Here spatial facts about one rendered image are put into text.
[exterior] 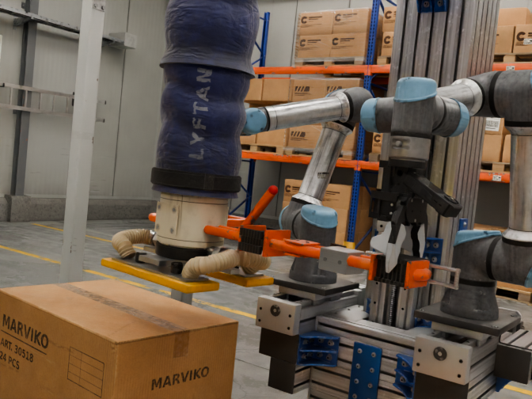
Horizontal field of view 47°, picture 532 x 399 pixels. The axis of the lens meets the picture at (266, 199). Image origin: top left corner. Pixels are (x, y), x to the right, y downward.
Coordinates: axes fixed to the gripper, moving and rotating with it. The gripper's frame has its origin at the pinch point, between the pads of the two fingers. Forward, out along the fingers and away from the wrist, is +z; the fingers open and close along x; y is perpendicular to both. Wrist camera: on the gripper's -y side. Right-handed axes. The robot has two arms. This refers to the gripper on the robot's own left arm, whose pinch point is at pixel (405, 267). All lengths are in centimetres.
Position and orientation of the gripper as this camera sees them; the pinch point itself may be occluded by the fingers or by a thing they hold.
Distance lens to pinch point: 119.7
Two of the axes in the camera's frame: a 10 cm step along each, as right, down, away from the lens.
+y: -7.2, -1.1, 6.8
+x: -6.8, -0.3, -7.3
